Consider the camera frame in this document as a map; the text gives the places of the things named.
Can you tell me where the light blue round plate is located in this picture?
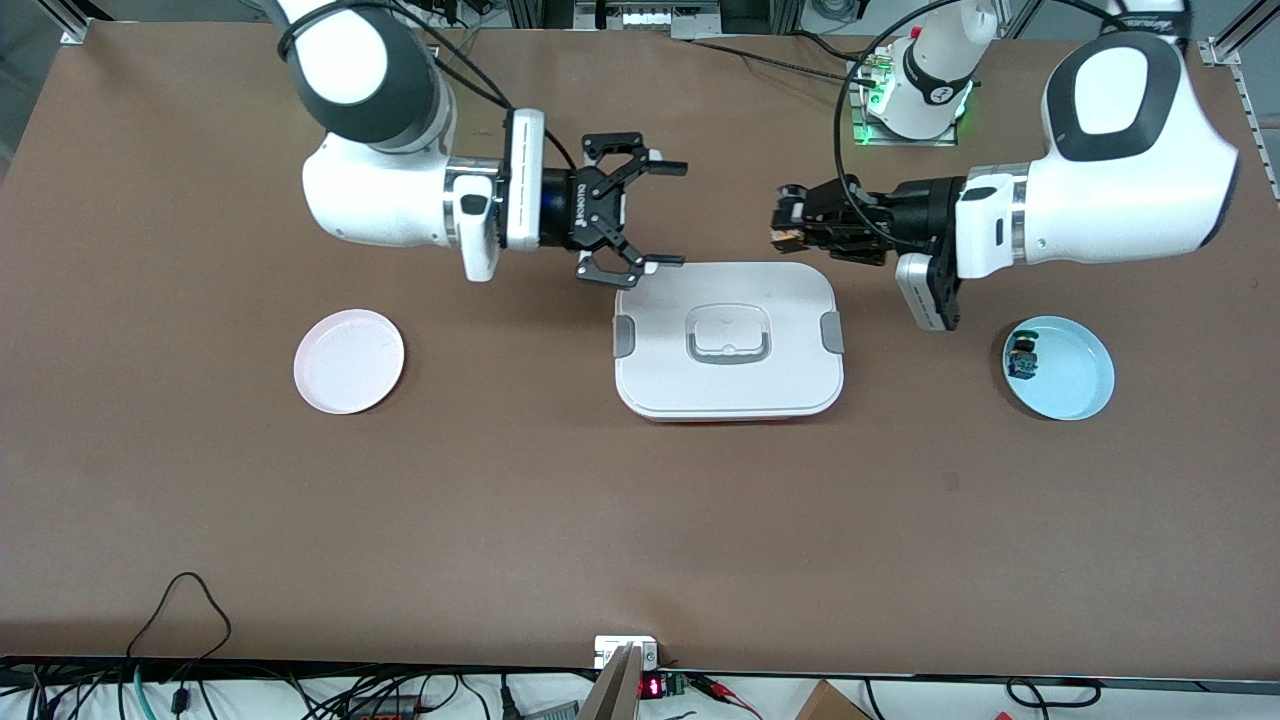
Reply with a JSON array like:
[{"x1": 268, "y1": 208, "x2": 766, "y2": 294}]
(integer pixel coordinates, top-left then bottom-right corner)
[{"x1": 1002, "y1": 316, "x2": 1116, "y2": 421}]

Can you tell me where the pink round plate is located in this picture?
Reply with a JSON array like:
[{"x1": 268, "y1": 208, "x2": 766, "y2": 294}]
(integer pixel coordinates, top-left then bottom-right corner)
[{"x1": 293, "y1": 308, "x2": 406, "y2": 416}]

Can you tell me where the aluminium corner profile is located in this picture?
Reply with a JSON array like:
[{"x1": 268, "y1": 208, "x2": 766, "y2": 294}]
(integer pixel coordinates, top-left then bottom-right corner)
[
  {"x1": 38, "y1": 0, "x2": 113, "y2": 46},
  {"x1": 1198, "y1": 0, "x2": 1280, "y2": 69}
]

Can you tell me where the grey aluminium bar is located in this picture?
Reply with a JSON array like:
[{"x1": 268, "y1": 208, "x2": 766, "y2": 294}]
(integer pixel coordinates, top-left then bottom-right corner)
[{"x1": 578, "y1": 645, "x2": 643, "y2": 720}]

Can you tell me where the brown cardboard piece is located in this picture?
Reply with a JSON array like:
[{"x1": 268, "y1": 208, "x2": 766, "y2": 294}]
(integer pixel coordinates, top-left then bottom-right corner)
[{"x1": 795, "y1": 680, "x2": 871, "y2": 720}]

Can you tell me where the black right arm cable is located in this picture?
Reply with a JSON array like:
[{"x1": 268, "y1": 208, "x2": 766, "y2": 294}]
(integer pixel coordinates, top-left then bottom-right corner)
[{"x1": 278, "y1": 0, "x2": 579, "y2": 173}]

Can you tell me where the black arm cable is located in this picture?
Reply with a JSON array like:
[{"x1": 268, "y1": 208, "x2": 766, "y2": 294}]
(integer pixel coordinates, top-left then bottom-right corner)
[
  {"x1": 833, "y1": 0, "x2": 1191, "y2": 246},
  {"x1": 278, "y1": 0, "x2": 579, "y2": 173}
]

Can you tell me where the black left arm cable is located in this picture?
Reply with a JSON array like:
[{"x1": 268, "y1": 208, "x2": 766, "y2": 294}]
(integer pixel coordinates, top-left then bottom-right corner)
[{"x1": 833, "y1": 0, "x2": 1191, "y2": 246}]

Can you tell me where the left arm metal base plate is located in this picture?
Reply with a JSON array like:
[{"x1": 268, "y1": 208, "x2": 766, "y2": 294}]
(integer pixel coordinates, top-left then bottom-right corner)
[{"x1": 848, "y1": 50, "x2": 959, "y2": 148}]

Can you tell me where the white lunch box with handle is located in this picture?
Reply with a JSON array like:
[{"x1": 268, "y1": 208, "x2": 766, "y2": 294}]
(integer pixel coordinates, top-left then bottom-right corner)
[{"x1": 612, "y1": 262, "x2": 846, "y2": 423}]

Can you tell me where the short black table cable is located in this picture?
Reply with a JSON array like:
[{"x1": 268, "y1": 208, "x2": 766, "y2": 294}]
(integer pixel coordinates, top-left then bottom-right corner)
[{"x1": 795, "y1": 30, "x2": 866, "y2": 63}]

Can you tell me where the long black table cable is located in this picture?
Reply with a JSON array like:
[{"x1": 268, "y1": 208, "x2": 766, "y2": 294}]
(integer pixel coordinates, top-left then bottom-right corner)
[{"x1": 683, "y1": 38, "x2": 879, "y2": 83}]

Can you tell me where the aluminium frame rail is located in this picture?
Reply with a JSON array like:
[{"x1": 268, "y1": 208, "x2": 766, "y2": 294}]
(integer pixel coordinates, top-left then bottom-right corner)
[{"x1": 572, "y1": 0, "x2": 723, "y2": 39}]

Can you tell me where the black cable under table edge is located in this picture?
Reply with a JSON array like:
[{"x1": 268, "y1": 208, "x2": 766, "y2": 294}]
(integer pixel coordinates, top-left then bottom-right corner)
[{"x1": 1005, "y1": 678, "x2": 1103, "y2": 709}]

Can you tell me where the thin black looped cable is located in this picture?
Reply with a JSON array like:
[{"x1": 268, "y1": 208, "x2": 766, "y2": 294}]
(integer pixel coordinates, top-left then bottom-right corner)
[{"x1": 125, "y1": 572, "x2": 233, "y2": 691}]

